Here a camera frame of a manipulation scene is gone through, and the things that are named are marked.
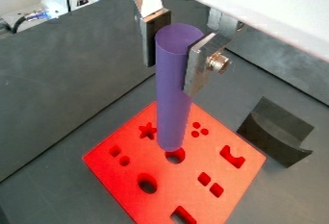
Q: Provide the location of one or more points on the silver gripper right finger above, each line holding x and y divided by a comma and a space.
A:
205, 57

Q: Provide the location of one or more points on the black curved holder block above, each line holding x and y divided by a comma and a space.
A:
276, 131

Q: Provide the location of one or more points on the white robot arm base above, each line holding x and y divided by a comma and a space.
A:
47, 10

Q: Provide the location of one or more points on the purple cylinder peg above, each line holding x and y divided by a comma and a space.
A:
173, 40

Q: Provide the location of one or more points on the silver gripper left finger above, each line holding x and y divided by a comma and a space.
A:
154, 17

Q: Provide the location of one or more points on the red shape sorter board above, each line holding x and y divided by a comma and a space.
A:
191, 186

